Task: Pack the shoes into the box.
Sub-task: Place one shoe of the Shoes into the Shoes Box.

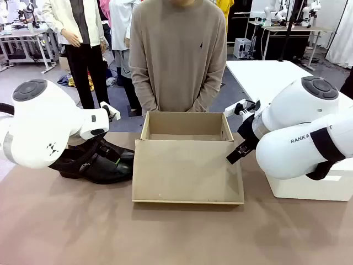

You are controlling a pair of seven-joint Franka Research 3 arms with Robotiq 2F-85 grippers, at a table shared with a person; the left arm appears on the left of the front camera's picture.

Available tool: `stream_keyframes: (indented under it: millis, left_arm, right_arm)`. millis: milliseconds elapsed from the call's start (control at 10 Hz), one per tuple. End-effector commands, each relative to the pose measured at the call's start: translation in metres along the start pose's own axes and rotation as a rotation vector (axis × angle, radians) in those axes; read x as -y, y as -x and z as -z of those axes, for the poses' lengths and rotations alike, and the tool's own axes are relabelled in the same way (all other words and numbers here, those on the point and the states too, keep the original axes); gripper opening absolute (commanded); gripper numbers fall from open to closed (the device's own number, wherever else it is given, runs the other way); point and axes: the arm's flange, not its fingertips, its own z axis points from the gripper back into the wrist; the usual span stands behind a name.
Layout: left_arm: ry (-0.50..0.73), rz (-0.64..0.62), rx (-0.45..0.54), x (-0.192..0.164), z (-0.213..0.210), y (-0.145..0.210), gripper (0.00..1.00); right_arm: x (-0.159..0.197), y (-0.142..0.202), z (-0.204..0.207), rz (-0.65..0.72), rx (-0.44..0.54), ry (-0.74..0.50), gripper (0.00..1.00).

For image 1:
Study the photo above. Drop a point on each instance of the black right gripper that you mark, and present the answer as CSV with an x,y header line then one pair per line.
x,y
248,129

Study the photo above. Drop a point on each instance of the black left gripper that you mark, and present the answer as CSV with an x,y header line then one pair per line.
x,y
99,145

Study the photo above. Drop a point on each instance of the black leather dress shoe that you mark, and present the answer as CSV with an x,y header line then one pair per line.
x,y
104,172
125,154

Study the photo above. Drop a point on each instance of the brown cardboard shoe box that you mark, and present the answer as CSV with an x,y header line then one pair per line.
x,y
184,171

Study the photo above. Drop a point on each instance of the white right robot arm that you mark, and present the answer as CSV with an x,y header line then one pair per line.
x,y
298,110

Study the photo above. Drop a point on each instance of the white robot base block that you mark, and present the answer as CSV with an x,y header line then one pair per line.
x,y
303,187

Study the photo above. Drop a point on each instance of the person's left forearm beige sleeve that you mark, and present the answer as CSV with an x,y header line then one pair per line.
x,y
207,91

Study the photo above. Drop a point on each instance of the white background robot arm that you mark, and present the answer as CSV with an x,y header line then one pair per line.
x,y
310,12
271,12
19,13

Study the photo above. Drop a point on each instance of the person's right forearm beige sleeve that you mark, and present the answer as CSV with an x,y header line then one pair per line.
x,y
143,91

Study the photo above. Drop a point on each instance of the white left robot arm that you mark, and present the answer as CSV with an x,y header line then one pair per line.
x,y
41,124

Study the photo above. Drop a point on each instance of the pile of grey clothes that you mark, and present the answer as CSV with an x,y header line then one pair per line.
x,y
111,82

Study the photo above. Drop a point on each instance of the pile of coloured clothes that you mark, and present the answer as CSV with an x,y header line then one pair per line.
x,y
67,80

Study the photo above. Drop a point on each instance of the small brown cardboard carton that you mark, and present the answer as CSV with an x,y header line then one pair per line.
x,y
64,63

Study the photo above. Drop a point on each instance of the person in beige sweater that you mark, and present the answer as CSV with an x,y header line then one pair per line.
x,y
176,55

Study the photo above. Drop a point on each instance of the person in black clothes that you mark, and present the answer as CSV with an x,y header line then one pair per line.
x,y
348,85

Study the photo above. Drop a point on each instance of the mannequin in white shirt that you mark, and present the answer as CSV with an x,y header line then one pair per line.
x,y
121,27

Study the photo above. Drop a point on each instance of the black stand pole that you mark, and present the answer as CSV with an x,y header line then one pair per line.
x,y
288,27

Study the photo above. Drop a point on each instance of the beige-topped work table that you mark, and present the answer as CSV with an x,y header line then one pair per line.
x,y
298,29

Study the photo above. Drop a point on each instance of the mannequin in cream jacket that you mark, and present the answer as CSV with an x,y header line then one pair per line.
x,y
82,22

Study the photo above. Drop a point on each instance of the yellow hanging garment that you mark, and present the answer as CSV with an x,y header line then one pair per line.
x,y
227,11

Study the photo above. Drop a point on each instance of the pink hanging garment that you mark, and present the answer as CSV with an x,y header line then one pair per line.
x,y
104,12

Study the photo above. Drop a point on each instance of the grey metal-legged work table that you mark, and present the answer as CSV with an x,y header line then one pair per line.
x,y
24,34

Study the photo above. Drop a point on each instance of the white hanging cloth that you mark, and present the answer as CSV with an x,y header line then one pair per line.
x,y
343,33

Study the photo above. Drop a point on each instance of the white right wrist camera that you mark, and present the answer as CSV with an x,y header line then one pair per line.
x,y
240,108

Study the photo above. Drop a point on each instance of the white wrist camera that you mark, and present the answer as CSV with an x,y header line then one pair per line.
x,y
240,108
110,110

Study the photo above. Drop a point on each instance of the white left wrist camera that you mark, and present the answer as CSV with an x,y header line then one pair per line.
x,y
110,110

